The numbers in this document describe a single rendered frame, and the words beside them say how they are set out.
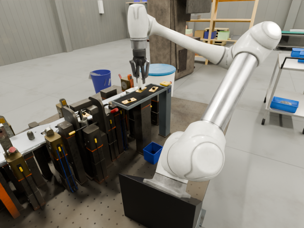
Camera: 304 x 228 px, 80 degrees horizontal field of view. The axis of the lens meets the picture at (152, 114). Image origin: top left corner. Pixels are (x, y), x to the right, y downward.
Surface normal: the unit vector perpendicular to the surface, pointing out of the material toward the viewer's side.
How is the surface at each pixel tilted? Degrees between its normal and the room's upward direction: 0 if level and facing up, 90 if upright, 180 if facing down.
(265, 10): 90
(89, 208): 0
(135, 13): 81
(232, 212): 0
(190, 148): 40
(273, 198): 0
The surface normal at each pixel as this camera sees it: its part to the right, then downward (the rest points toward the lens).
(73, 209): -0.02, -0.87
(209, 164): 0.12, -0.14
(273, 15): -0.48, 0.44
